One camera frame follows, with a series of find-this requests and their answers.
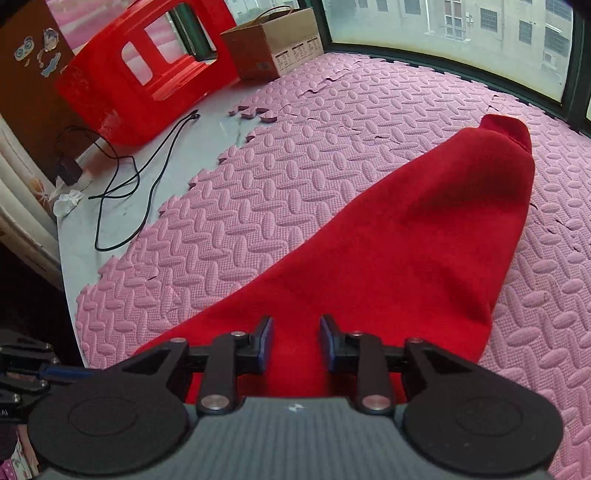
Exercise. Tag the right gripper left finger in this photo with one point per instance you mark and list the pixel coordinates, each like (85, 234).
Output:
(229, 356)

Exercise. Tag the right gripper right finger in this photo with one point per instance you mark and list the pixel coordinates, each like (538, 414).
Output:
(359, 363)

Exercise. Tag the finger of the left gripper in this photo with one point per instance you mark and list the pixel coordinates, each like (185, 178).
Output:
(61, 373)

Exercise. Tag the red knit sweater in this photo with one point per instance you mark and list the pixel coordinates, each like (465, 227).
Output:
(422, 253)

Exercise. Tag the crumpled white tissue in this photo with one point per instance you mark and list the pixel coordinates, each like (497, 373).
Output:
(66, 202)

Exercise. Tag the black power adapter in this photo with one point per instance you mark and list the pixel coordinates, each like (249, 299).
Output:
(68, 170)

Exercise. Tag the pink foam floor mat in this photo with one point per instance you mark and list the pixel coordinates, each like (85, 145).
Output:
(329, 131)

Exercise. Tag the red plastic stool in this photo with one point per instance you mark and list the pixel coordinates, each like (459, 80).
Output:
(123, 87)

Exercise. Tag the brown cardboard box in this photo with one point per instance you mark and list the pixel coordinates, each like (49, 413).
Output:
(274, 44)

